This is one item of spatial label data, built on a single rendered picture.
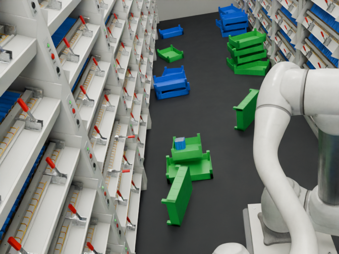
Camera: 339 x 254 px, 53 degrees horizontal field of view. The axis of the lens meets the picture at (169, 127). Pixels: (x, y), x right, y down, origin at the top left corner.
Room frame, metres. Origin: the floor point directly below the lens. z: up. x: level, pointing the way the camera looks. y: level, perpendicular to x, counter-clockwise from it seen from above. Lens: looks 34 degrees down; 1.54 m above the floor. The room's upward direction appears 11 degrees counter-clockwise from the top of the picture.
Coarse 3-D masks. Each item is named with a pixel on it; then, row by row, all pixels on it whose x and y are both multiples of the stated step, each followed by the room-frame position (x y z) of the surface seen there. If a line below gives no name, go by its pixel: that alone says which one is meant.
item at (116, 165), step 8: (120, 120) 1.62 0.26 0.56; (128, 120) 1.61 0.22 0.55; (112, 128) 1.56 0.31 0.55; (120, 144) 1.43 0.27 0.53; (120, 152) 1.36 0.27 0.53; (104, 160) 1.29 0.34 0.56; (112, 160) 1.29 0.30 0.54; (120, 160) 1.30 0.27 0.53; (112, 168) 1.24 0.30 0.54; (112, 184) 1.13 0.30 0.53; (112, 192) 1.09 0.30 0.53; (112, 200) 1.01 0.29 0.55
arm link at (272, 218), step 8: (296, 184) 0.94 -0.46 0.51; (264, 192) 0.96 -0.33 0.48; (296, 192) 0.91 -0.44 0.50; (304, 192) 0.92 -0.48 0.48; (264, 200) 0.94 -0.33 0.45; (304, 200) 0.89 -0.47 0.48; (264, 208) 0.94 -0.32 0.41; (272, 208) 0.90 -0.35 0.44; (264, 216) 0.94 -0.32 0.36; (272, 216) 0.90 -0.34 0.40; (280, 216) 0.88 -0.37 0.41; (272, 224) 0.90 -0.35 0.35; (280, 224) 0.88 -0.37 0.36; (280, 232) 0.88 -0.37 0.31
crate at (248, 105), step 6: (252, 90) 2.26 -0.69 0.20; (258, 90) 2.25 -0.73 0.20; (246, 96) 2.19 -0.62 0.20; (252, 96) 2.18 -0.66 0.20; (246, 102) 2.11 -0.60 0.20; (252, 102) 2.15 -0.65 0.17; (234, 108) 2.07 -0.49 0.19; (240, 108) 2.05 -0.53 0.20; (246, 108) 2.07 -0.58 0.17; (252, 108) 2.15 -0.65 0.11; (240, 114) 2.04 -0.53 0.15; (246, 114) 2.07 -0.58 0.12; (252, 114) 2.14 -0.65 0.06; (240, 120) 2.04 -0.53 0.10; (246, 120) 2.06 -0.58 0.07; (252, 120) 2.14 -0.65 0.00; (240, 126) 2.04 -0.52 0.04; (246, 126) 2.06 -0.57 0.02
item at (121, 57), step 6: (120, 42) 2.29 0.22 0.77; (126, 42) 2.31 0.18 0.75; (132, 42) 2.31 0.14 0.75; (120, 48) 2.24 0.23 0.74; (126, 48) 2.26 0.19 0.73; (120, 54) 2.12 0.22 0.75; (126, 54) 2.14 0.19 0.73; (120, 60) 2.05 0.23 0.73; (126, 60) 2.07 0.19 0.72; (120, 66) 1.89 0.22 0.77; (126, 66) 1.98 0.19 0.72; (120, 72) 1.88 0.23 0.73; (120, 78) 1.71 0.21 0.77
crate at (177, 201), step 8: (176, 168) 1.55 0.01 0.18; (184, 168) 1.52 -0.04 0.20; (176, 176) 1.47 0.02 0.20; (184, 176) 1.45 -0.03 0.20; (176, 184) 1.40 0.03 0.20; (184, 184) 1.43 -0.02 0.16; (176, 192) 1.34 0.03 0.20; (184, 192) 1.41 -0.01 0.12; (168, 200) 1.29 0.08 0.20; (176, 200) 1.29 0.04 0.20; (184, 200) 1.39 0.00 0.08; (168, 208) 1.28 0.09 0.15; (176, 208) 1.27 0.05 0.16; (184, 208) 1.37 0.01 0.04; (176, 216) 1.27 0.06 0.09; (168, 224) 1.29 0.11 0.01; (176, 224) 1.28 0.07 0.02
